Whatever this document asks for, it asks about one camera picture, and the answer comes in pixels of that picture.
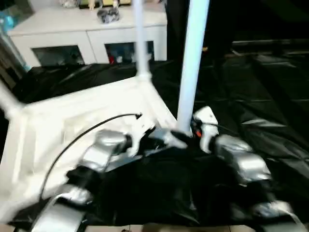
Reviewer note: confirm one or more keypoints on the white plastic table top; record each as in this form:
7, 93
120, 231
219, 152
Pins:
60, 125

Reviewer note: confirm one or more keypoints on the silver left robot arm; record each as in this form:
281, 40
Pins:
101, 149

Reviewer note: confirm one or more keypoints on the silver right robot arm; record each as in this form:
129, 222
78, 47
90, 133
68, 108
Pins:
241, 157

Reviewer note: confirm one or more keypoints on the black plastic mat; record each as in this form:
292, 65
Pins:
241, 96

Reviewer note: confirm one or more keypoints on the small tan label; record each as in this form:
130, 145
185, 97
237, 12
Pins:
205, 49

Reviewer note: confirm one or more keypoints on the red bottle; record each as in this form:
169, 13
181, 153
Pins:
111, 59

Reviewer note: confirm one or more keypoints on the black draped furniture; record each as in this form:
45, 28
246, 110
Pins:
253, 21

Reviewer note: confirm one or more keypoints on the black parts in clear bag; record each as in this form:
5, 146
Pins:
108, 15

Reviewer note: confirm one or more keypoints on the white sideboard cabinet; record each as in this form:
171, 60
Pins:
60, 31

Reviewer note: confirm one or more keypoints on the grey curtain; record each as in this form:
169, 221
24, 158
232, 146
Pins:
9, 60

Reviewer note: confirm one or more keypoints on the blue white plastic package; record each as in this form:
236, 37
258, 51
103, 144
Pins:
6, 19

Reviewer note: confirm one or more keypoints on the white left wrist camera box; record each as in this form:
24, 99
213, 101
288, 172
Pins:
140, 135

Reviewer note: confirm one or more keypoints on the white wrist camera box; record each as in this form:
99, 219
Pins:
140, 135
207, 120

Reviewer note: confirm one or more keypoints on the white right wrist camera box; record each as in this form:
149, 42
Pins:
207, 120

